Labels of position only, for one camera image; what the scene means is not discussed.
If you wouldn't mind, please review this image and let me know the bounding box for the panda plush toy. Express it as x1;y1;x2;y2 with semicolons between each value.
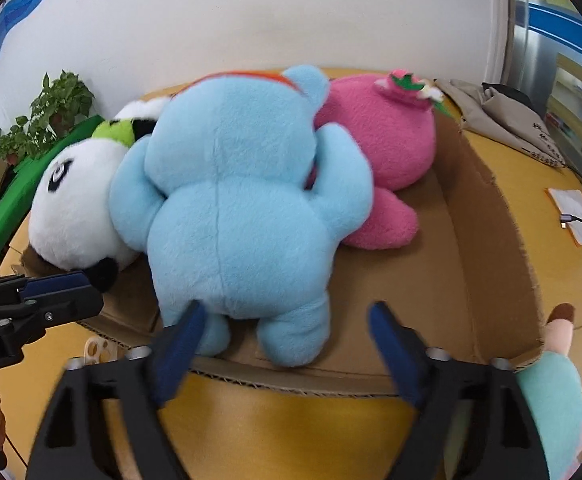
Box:
23;96;170;292

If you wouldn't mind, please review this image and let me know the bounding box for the pastel pink teal plush toy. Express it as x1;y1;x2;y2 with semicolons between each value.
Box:
515;304;582;479

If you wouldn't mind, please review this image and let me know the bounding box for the light blue plush toy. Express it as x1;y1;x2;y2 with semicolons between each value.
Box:
109;65;373;367

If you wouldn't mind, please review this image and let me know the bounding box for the pink plush bear toy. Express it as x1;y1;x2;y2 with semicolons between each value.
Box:
315;70;444;250

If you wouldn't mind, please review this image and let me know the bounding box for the green rolled mat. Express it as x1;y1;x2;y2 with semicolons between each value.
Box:
0;115;103;255

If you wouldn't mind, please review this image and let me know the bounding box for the clear phone case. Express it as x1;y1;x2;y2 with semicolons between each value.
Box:
84;336;123;365

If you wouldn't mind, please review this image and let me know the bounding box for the cardboard box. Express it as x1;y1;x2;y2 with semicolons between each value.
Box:
8;69;546;399

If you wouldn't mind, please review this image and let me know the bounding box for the potted green plant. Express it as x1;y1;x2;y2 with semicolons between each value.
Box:
0;70;94;162

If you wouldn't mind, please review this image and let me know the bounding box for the usb connector plug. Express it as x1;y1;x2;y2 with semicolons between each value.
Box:
560;214;577;229

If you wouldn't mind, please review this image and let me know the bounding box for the paper sheet with orange edge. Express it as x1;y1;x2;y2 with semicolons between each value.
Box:
546;188;582;246

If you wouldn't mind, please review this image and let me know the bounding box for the beige cloth bag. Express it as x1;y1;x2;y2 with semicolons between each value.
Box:
435;79;566;168

